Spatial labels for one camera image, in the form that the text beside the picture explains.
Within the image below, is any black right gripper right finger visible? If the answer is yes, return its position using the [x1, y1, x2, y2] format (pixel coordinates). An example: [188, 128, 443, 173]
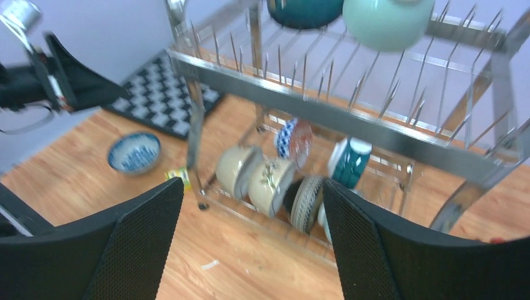
[322, 179, 529, 300]

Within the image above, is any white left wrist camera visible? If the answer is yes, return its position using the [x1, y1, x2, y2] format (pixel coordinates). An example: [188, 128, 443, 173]
[1, 0, 42, 39]

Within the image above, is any pale green striped bowl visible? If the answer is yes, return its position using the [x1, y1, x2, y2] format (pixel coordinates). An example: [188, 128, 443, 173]
[317, 202, 333, 244]

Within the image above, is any yellow green toy block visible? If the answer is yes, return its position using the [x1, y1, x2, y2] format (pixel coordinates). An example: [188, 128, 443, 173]
[165, 167, 191, 191]

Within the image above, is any cream bowl green leaf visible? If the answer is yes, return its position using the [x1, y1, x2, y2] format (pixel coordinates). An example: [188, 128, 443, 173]
[248, 158, 296, 218]

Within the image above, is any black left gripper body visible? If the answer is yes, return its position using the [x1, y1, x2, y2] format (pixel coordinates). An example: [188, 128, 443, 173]
[1, 54, 61, 111]

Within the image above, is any steel two-tier dish rack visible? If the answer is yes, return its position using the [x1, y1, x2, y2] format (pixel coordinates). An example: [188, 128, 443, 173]
[166, 1, 529, 261]

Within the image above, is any mint green glazed bowl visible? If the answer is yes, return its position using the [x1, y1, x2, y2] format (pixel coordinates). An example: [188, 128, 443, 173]
[342, 0, 435, 52]

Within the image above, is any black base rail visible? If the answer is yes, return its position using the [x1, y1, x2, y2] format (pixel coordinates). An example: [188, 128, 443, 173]
[1, 184, 55, 236]

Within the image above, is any dark blue glazed bowl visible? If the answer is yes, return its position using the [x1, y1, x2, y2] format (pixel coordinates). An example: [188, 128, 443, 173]
[266, 0, 344, 30]

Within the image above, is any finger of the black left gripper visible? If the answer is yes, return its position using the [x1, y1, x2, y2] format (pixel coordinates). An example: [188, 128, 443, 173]
[44, 32, 129, 112]

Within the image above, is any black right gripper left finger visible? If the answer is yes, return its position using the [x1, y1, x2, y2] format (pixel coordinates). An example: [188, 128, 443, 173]
[1, 178, 184, 299]

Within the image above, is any plain cream bowl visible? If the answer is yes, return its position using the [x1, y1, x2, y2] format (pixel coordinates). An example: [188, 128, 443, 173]
[215, 145, 263, 200]

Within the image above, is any white tape scrap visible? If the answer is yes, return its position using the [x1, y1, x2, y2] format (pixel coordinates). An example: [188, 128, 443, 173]
[201, 259, 220, 270]

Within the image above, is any white blue floral bowl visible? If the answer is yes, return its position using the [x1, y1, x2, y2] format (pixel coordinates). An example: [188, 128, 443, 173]
[107, 131, 162, 176]

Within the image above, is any black white chessboard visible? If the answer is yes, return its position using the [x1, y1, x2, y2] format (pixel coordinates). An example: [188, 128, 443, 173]
[101, 49, 226, 141]

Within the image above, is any teal white striped bowl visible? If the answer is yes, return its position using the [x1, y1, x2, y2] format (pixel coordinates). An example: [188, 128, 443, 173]
[327, 137, 373, 189]

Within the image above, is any dark patterned rim bowl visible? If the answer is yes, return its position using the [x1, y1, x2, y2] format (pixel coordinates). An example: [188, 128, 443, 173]
[283, 175, 326, 234]

